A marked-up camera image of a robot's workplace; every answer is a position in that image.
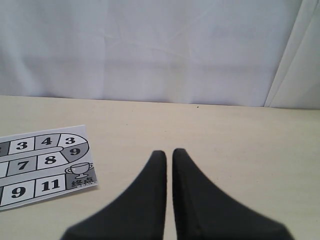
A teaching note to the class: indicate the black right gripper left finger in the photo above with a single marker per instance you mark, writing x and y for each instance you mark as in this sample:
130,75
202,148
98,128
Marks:
139,213

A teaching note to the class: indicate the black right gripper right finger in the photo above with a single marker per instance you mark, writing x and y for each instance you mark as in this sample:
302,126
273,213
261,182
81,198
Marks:
202,211

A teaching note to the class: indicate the printed paper game board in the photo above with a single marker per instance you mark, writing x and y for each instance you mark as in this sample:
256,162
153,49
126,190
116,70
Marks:
40,165

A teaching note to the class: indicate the white backdrop curtain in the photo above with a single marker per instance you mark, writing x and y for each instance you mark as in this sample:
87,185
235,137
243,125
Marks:
253,53

